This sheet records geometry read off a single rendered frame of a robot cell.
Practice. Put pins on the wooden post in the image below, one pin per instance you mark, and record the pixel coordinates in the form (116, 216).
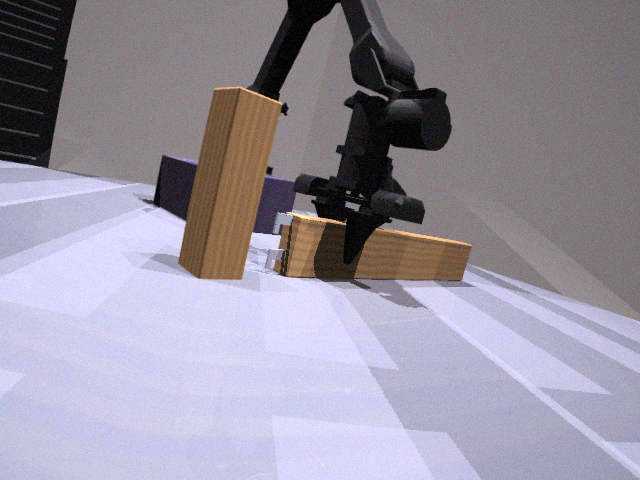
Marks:
(230, 172)

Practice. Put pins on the wooden rail with steel hooks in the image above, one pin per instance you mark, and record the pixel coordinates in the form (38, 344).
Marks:
(312, 247)

